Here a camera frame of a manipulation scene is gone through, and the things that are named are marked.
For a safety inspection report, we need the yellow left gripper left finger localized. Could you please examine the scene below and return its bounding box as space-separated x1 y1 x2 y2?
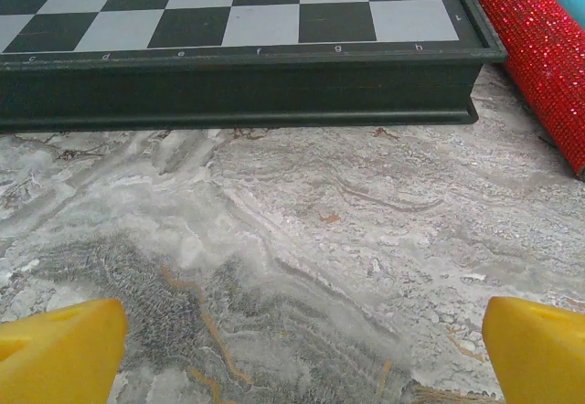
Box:
0 297 129 404

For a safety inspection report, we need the black and grey chessboard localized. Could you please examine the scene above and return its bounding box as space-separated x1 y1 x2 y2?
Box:
0 0 508 133

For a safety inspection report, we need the red glitter tube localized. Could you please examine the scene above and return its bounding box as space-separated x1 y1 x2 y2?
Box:
458 0 585 181

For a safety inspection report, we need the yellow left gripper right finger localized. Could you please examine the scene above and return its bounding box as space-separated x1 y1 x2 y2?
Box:
483 296 585 404

